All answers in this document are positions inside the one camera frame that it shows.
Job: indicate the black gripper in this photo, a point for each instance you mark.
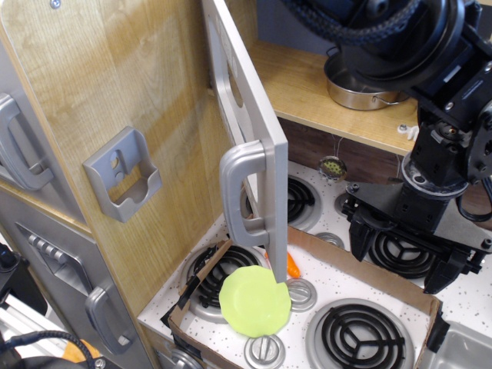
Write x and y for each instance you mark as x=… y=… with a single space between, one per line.
x=424 y=213

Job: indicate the grey microwave door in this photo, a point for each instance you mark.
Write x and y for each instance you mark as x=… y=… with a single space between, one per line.
x=248 y=116

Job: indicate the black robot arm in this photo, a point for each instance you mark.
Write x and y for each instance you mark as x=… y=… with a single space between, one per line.
x=432 y=52

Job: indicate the back right black burner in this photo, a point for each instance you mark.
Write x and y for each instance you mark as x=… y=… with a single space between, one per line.
x=401 y=258

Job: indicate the black burner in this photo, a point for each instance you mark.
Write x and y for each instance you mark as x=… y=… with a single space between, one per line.
x=354 y=333
x=401 y=258
x=304 y=204
x=204 y=301

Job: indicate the silver back stove knob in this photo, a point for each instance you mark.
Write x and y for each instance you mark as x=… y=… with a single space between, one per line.
x=331 y=238

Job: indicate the silver stove knob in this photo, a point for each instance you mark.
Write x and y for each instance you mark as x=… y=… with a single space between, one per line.
x=265 y=352
x=302 y=293
x=331 y=238

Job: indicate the front right black burner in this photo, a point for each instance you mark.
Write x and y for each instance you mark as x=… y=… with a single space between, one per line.
x=354 y=333

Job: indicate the brown cardboard barrier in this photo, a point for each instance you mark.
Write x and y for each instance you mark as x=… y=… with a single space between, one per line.
x=335 y=274

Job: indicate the silver centre stove knob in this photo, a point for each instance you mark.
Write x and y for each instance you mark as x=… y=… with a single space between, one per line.
x=302 y=293

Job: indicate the back left black burner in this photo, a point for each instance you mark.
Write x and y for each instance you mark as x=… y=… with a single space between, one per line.
x=304 y=204

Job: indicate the orange toy carrot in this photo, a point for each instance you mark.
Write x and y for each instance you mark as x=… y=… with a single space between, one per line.
x=287 y=264

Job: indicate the silver sink basin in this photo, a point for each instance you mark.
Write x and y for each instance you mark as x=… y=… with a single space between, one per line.
x=462 y=348

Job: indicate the hanging toy strainer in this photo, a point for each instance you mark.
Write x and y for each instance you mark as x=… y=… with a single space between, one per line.
x=332 y=168

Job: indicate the white door latch clip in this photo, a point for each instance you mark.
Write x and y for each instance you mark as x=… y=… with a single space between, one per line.
x=411 y=132

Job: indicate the light green plastic plate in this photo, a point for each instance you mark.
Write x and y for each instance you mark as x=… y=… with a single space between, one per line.
x=253 y=303

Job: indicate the front left black burner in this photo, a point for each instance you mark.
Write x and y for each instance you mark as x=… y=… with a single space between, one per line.
x=204 y=301

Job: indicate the silver front stove knob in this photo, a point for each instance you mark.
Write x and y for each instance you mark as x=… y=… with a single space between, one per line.
x=265 y=352

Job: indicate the stainless steel pot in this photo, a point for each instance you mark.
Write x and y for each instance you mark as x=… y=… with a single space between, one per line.
x=345 y=90

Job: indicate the grey ice dispenser panel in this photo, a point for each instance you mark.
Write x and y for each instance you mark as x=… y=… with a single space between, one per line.
x=65 y=267

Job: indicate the grey microwave door handle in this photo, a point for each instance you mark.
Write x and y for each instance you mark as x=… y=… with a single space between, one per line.
x=236 y=165

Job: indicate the grey wall phone holder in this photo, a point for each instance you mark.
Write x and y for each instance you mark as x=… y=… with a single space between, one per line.
x=112 y=163

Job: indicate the grey lower fridge handle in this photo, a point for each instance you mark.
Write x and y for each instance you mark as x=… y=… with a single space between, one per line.
x=95 y=310

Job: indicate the grey fridge handle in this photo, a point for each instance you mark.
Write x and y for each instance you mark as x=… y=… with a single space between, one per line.
x=15 y=167
x=95 y=310

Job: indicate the grey upper fridge handle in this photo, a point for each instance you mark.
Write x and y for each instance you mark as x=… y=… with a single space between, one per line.
x=15 y=167

